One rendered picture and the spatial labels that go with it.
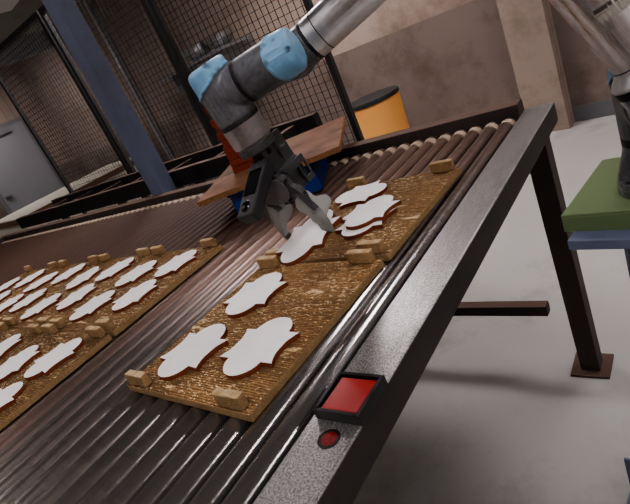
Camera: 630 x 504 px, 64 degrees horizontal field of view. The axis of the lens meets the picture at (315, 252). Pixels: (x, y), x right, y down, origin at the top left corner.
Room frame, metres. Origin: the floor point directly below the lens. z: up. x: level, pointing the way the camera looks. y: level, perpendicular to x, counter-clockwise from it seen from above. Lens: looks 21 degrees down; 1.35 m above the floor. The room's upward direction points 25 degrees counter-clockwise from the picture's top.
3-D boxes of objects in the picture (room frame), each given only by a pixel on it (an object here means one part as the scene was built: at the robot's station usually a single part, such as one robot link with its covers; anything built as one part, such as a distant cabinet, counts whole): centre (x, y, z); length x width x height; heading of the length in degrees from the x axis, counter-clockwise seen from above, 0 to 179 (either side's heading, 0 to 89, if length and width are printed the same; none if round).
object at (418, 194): (1.17, -0.15, 0.93); 0.41 x 0.35 x 0.02; 135
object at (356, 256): (0.91, -0.08, 0.95); 0.06 x 0.02 x 0.03; 44
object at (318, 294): (0.87, 0.16, 0.93); 0.41 x 0.35 x 0.02; 134
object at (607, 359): (1.37, -0.71, 0.43); 0.12 x 0.12 x 0.85; 47
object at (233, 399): (0.64, 0.20, 0.95); 0.06 x 0.02 x 0.03; 44
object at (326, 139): (1.83, -0.02, 1.03); 0.50 x 0.50 x 0.02; 75
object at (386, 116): (4.31, -0.98, 0.36); 0.47 x 0.46 x 0.73; 128
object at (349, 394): (0.56, 0.04, 0.92); 0.06 x 0.06 x 0.01; 47
